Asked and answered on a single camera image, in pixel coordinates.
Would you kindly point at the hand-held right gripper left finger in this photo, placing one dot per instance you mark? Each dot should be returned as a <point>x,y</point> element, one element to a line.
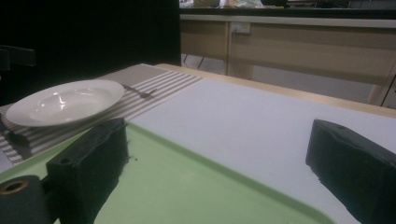
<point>90,161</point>

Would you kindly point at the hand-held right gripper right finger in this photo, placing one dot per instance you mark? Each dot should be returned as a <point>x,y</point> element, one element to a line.
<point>358,174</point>

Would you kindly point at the white plate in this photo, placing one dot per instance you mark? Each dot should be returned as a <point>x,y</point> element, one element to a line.
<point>62,102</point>

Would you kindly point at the metal fork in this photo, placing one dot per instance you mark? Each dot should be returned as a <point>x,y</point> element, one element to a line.
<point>143,93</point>

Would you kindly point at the green tray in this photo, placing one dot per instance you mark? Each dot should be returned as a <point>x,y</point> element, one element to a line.
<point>186,186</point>

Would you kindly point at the grey striped placemat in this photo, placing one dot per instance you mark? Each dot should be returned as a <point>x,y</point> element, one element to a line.
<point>162,84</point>

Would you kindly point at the wooden table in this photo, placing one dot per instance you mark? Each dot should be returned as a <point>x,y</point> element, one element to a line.
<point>280,90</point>

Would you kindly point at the white table board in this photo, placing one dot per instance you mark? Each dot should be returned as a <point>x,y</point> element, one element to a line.
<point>249,118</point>

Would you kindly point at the black curtain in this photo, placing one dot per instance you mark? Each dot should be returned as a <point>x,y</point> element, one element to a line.
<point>93,37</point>

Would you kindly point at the black metal stand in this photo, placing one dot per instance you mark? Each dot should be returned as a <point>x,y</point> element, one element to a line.
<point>18,57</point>

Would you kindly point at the wooden bench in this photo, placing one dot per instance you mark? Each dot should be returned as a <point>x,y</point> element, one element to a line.
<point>311,53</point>

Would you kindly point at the white wall socket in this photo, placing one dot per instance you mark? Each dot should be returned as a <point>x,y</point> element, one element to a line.
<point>240,27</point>

